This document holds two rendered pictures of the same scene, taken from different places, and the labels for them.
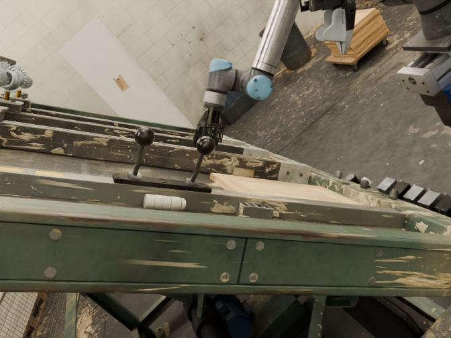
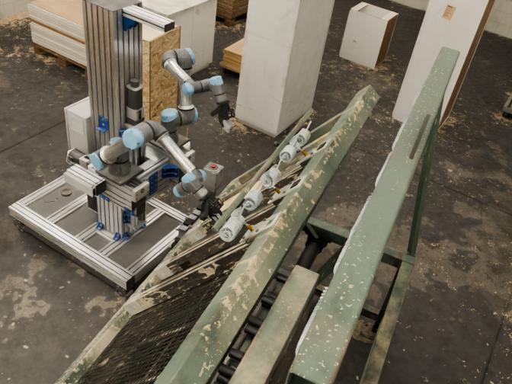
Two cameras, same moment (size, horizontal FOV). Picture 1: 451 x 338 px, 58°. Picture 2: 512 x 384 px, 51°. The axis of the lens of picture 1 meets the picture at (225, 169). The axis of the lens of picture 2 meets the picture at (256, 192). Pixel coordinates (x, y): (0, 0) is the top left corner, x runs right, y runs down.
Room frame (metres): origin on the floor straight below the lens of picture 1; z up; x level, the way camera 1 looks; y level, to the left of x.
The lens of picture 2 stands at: (3.31, 1.14, 3.22)
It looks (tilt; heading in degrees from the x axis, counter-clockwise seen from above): 38 degrees down; 206
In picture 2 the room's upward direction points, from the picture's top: 9 degrees clockwise
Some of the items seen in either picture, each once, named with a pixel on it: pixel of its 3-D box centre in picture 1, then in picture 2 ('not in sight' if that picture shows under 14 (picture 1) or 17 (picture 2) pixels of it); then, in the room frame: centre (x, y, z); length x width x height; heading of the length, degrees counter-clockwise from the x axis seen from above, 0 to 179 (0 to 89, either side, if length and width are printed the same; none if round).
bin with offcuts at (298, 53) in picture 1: (287, 43); not in sight; (5.39, -1.76, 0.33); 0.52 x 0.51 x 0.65; 179
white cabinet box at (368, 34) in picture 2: not in sight; (368, 35); (-4.19, -1.07, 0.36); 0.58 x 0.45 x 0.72; 89
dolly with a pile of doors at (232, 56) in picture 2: not in sight; (246, 60); (-2.51, -2.11, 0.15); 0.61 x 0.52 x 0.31; 179
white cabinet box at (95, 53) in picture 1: (141, 101); not in sight; (5.24, 0.25, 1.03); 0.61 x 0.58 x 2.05; 179
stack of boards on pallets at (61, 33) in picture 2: not in sight; (129, 17); (-2.14, -3.81, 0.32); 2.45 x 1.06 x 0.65; 179
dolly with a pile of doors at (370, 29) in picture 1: (352, 40); not in sight; (4.10, -1.92, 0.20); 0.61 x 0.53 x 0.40; 179
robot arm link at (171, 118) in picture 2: not in sight; (170, 119); (0.71, -0.87, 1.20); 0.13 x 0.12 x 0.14; 154
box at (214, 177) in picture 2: not in sight; (212, 177); (0.66, -0.50, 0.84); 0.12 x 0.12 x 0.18; 7
